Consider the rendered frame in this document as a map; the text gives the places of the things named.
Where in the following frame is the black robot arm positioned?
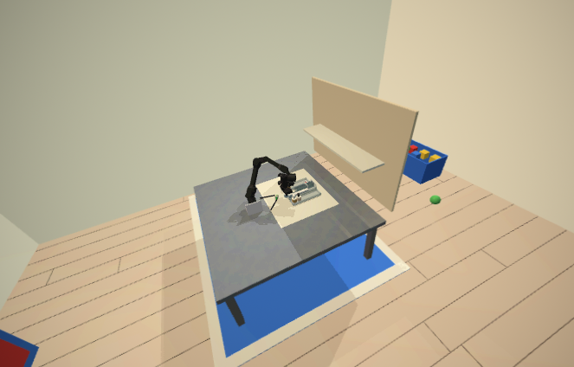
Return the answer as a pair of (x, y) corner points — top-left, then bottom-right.
(245, 156), (296, 204)

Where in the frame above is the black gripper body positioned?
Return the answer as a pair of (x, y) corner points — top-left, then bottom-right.
(278, 180), (293, 195)

